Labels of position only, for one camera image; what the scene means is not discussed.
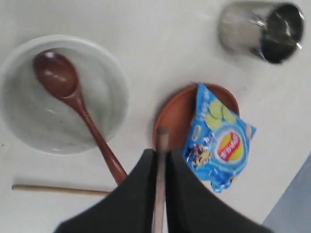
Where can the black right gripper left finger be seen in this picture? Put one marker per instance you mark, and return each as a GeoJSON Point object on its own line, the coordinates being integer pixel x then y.
{"type": "Point", "coordinates": [127, 209]}

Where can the blue chips bag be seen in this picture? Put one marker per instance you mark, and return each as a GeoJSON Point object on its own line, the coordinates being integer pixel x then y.
{"type": "Point", "coordinates": [217, 145]}

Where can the wooden chopstick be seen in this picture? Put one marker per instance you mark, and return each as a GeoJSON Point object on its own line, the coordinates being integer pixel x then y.
{"type": "Point", "coordinates": [162, 142]}
{"type": "Point", "coordinates": [37, 188]}

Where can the brown wooden spoon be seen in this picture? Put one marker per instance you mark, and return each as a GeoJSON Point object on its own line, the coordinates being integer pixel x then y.
{"type": "Point", "coordinates": [59, 77]}

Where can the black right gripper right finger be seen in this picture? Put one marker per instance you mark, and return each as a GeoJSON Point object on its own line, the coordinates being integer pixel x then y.
{"type": "Point", "coordinates": [192, 208]}

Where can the pale green ceramic bowl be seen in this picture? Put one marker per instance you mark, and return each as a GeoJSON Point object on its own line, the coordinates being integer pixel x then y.
{"type": "Point", "coordinates": [34, 116]}

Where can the stainless steel cup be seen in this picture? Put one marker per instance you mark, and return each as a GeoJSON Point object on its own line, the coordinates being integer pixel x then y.
{"type": "Point", "coordinates": [270, 31]}

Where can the brown round plate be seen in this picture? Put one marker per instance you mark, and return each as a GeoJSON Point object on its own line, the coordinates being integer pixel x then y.
{"type": "Point", "coordinates": [178, 111]}

